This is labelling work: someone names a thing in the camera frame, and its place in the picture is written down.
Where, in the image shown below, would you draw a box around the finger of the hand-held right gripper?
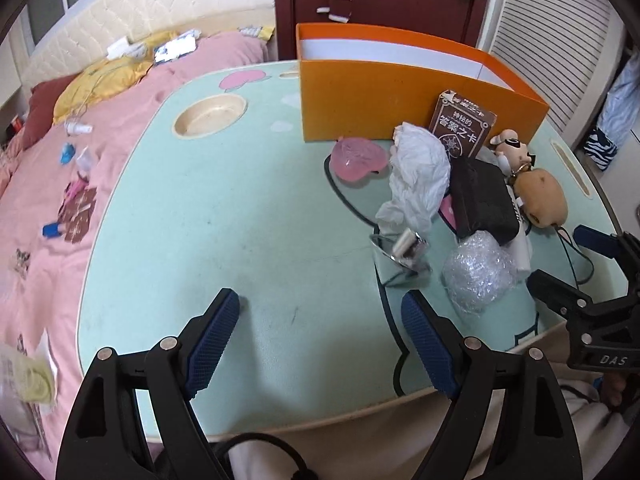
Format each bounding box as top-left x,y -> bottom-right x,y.
573,225 -> 640,303
526,269 -> 597,321

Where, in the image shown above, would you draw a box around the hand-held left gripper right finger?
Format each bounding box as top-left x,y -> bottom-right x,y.
400,290 -> 584,480

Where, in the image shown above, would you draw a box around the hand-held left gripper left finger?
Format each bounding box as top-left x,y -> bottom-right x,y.
55,287 -> 241,480

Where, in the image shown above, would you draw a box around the light green desktop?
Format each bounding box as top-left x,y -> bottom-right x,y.
75,60 -> 633,443

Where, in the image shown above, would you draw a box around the person's right hand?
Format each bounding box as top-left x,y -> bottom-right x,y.
597,372 -> 629,413

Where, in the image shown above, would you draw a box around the white tube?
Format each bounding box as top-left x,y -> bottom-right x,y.
505,182 -> 535,276

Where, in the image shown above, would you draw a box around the brown potato plush toy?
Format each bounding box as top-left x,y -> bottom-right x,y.
514,167 -> 570,228

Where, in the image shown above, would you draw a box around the clear bubble wrap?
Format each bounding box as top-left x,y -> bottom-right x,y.
441,231 -> 519,316

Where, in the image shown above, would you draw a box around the zebra print bag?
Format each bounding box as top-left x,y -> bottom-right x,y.
582,127 -> 620,171

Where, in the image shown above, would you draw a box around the black wallet pouch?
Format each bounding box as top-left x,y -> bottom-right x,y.
448,156 -> 521,246

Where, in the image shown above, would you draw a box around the pig figure toy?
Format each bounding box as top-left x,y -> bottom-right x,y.
489,129 -> 535,176

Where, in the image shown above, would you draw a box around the person's white clothing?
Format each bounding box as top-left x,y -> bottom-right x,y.
147,330 -> 632,480

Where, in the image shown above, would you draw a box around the light blue hanging clothes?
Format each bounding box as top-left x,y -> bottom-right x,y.
597,55 -> 640,133

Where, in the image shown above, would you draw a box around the brown card box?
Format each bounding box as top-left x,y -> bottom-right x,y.
427,89 -> 497,161

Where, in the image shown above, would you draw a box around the crumpled white paper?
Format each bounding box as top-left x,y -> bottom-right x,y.
375,122 -> 452,241

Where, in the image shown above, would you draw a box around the yellow white paper packets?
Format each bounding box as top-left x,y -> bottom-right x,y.
0,330 -> 58,406

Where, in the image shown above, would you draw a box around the pink heart-shaped dish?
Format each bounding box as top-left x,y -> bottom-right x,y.
327,136 -> 388,183

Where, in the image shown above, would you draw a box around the white louvered door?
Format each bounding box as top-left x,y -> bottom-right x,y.
487,0 -> 626,133

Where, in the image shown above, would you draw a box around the clear plastic wrapper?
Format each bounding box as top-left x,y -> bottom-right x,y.
75,147 -> 96,177

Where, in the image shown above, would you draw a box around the pink blanket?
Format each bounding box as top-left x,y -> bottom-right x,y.
0,30 -> 271,466

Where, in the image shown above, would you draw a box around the orange open box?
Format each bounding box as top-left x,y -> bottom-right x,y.
295,22 -> 551,156

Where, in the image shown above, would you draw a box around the yellow pillow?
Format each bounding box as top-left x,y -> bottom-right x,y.
52,30 -> 176,126

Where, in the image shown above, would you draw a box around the dark red pillow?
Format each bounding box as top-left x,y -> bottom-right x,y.
20,74 -> 81,146

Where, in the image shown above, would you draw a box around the shiny foil packet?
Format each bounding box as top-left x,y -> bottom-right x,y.
152,35 -> 198,66

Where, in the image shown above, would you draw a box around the thin black cord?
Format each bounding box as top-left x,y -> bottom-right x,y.
554,226 -> 594,286

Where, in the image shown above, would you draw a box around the thick black cable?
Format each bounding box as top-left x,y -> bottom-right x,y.
210,432 -> 321,480

